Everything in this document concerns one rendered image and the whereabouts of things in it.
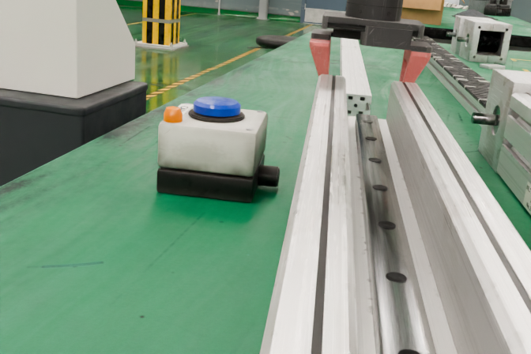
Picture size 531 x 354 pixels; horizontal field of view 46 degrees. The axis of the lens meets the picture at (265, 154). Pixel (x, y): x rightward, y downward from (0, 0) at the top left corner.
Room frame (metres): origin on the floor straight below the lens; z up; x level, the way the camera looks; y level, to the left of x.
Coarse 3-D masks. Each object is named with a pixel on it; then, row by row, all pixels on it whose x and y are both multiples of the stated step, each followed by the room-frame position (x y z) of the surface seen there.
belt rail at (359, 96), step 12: (348, 48) 1.33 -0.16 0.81; (348, 60) 1.14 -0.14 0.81; (360, 60) 1.16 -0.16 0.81; (348, 72) 1.00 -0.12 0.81; (360, 72) 1.01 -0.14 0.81; (348, 84) 0.89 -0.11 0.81; (360, 84) 0.90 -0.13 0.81; (348, 96) 0.83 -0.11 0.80; (360, 96) 0.82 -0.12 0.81; (348, 108) 0.82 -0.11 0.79; (360, 108) 0.82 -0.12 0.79
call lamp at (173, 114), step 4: (168, 108) 0.48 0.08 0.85; (172, 108) 0.48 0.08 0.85; (176, 108) 0.48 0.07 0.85; (164, 112) 0.48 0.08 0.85; (168, 112) 0.48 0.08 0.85; (172, 112) 0.48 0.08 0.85; (176, 112) 0.48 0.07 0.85; (180, 112) 0.48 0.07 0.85; (164, 116) 0.48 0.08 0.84; (168, 116) 0.48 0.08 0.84; (172, 116) 0.48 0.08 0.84; (176, 116) 0.48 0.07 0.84; (180, 116) 0.48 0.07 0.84; (164, 120) 0.48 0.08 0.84; (168, 120) 0.48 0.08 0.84; (172, 120) 0.48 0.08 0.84; (176, 120) 0.48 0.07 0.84; (180, 120) 0.48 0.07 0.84
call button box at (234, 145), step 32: (160, 128) 0.47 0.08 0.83; (192, 128) 0.47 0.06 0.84; (224, 128) 0.47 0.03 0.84; (256, 128) 0.48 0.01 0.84; (160, 160) 0.47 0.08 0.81; (192, 160) 0.47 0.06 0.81; (224, 160) 0.47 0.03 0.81; (256, 160) 0.47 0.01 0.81; (160, 192) 0.47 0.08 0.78; (192, 192) 0.47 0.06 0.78; (224, 192) 0.47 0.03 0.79
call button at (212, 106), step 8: (208, 96) 0.52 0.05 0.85; (216, 96) 0.53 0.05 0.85; (200, 104) 0.50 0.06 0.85; (208, 104) 0.49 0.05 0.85; (216, 104) 0.49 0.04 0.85; (224, 104) 0.50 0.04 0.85; (232, 104) 0.50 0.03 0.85; (240, 104) 0.51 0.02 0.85; (200, 112) 0.49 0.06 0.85; (208, 112) 0.49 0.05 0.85; (216, 112) 0.49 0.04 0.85; (224, 112) 0.49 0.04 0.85; (232, 112) 0.50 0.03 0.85
